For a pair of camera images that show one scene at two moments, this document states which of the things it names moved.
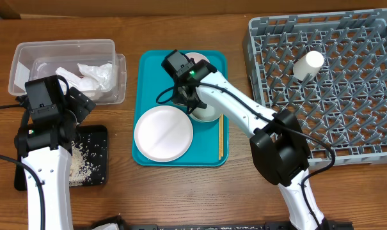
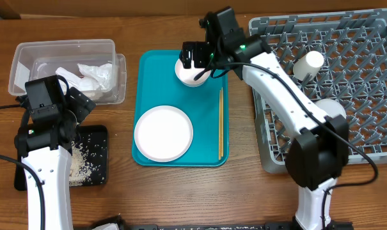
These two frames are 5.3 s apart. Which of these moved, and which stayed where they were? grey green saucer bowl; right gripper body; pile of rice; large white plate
Moved: grey green saucer bowl; right gripper body
Stayed: large white plate; pile of rice
